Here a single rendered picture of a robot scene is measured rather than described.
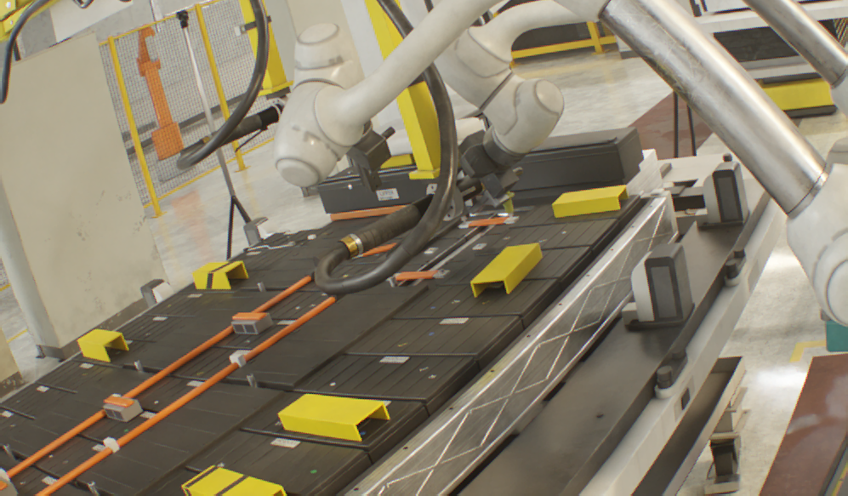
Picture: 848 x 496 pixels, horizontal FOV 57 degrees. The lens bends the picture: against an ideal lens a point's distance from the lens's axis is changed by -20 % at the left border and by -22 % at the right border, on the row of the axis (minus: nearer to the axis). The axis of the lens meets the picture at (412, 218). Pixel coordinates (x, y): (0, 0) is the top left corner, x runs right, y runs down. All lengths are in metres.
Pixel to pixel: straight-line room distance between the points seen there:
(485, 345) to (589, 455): 0.30
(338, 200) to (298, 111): 1.18
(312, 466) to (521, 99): 0.84
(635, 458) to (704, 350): 0.34
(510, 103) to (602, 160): 0.44
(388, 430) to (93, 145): 5.32
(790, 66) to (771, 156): 5.23
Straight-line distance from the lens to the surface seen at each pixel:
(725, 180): 2.07
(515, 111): 1.79
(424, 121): 1.97
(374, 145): 1.70
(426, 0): 4.70
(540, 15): 1.78
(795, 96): 6.60
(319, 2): 8.30
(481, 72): 1.80
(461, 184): 2.04
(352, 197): 2.61
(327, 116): 1.46
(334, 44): 1.56
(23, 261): 6.18
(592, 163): 2.19
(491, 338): 1.53
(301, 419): 1.39
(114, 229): 6.53
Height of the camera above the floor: 1.58
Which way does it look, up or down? 14 degrees down
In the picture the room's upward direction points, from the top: 17 degrees counter-clockwise
